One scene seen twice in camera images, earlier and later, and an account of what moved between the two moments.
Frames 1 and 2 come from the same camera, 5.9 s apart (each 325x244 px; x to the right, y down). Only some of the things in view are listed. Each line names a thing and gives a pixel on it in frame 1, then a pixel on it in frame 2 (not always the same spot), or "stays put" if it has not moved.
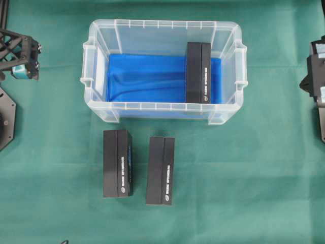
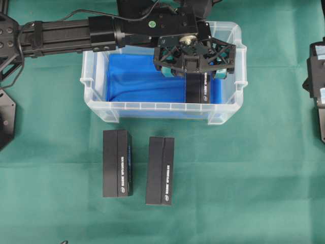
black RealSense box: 118,163 stays put
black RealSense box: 160,171 stays put
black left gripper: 17,51 -> 194,53
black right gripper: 314,82 stays put
